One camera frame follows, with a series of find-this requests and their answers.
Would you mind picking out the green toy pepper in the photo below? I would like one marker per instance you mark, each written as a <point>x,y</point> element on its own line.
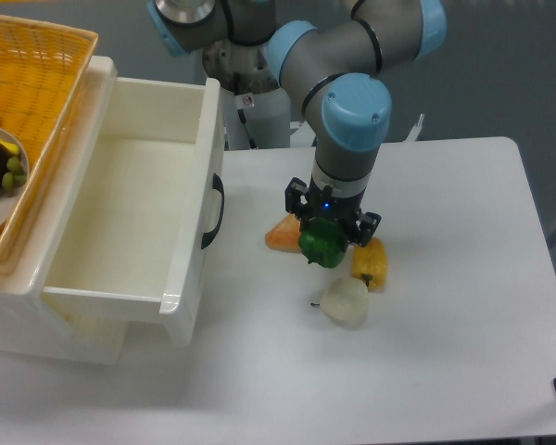
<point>322,243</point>

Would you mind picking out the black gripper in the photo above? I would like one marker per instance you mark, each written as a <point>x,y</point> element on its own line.
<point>307,203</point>

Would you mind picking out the white table bracket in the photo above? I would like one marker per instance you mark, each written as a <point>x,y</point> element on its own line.
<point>415,131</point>

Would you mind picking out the yellow toy pepper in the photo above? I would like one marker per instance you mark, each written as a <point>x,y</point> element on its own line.
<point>370,264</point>

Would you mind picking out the black drawer handle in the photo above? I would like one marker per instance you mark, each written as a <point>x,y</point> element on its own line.
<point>217,201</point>

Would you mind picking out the white toy pear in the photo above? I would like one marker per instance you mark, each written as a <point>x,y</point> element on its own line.
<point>345,300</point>

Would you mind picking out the green toy grapes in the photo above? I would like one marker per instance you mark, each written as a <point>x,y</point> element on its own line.
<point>15,176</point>

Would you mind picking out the orange triangular sandwich toy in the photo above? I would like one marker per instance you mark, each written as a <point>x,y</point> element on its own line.
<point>284,235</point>

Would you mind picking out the yellow woven basket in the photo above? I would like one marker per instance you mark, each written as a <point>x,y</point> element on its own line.
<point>41,68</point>

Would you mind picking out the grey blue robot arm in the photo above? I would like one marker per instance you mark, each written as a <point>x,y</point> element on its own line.
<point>331,77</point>

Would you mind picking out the yellow toy fruit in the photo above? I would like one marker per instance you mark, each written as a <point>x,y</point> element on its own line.
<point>12,148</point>

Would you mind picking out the white drawer cabinet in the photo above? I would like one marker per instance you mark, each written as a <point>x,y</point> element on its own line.
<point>31,322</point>

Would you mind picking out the white upper drawer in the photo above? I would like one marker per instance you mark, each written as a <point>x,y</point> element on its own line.
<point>130,251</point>

